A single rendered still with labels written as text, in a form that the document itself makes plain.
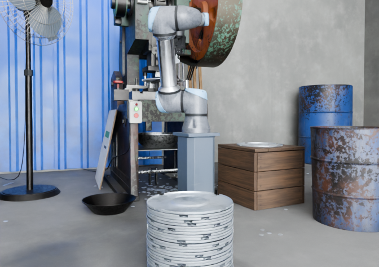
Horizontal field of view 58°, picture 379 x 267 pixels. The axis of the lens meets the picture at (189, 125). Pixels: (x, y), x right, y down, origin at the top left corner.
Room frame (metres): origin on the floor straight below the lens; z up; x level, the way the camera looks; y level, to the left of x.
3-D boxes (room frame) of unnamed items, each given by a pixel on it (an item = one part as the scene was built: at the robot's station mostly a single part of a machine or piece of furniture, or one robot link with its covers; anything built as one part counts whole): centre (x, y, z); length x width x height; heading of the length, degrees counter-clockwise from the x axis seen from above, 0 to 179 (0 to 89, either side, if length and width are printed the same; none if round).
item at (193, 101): (1.80, -0.03, 0.62); 0.13 x 0.12 x 0.14; 82
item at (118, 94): (2.19, 0.44, 0.62); 0.10 x 0.06 x 0.20; 111
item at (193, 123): (1.80, -0.03, 0.50); 0.15 x 0.15 x 0.10
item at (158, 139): (2.51, 0.23, 0.36); 0.34 x 0.34 x 0.10
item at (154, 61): (2.48, 0.22, 1.04); 0.17 x 0.15 x 0.30; 21
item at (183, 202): (1.15, 0.00, 0.25); 0.29 x 0.29 x 0.01
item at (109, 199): (1.92, 0.45, 0.04); 0.30 x 0.30 x 0.07
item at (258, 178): (2.18, -0.45, 0.18); 0.40 x 0.38 x 0.35; 27
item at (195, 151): (1.80, -0.03, 0.23); 0.19 x 0.19 x 0.45; 28
